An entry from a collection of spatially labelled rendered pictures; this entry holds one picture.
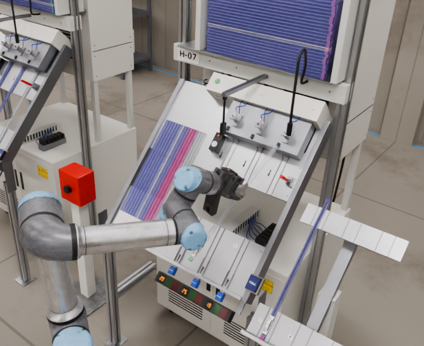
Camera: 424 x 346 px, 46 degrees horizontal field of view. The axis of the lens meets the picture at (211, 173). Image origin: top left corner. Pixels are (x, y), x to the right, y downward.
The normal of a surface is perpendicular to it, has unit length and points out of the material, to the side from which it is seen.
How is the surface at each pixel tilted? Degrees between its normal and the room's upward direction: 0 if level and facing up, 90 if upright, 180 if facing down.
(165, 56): 90
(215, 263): 47
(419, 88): 90
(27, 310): 0
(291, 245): 0
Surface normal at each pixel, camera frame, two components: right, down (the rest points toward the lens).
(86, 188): 0.81, 0.32
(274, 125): -0.41, -0.33
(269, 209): 0.04, -0.87
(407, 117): -0.61, 0.36
